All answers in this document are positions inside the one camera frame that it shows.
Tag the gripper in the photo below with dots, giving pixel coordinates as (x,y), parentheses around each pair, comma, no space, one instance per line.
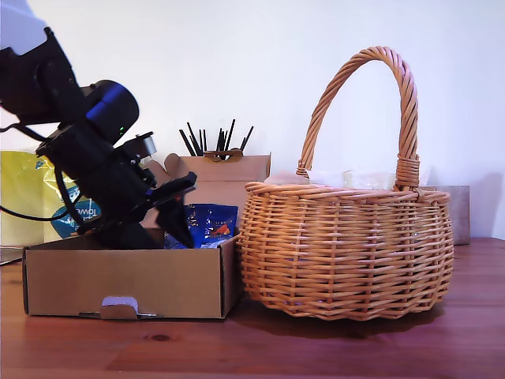
(110,189)

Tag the blue chocolate eggs bag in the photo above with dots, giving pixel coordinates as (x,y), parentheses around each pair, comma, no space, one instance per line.
(213,225)

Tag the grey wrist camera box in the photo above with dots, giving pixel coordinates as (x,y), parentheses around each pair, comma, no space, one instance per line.
(144,146)

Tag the brown cardboard box with lid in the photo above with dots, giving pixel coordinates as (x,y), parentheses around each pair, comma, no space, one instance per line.
(118,280)

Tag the white Galaxy truffle eggs bag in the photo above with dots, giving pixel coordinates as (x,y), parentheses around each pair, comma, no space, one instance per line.
(355,179)

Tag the yellow kitchen towel pack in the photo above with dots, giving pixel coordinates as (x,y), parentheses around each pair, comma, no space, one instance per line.
(19,189)

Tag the thin black stick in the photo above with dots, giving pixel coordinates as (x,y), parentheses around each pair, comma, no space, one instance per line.
(188,142)
(203,140)
(194,138)
(230,135)
(246,138)
(219,139)

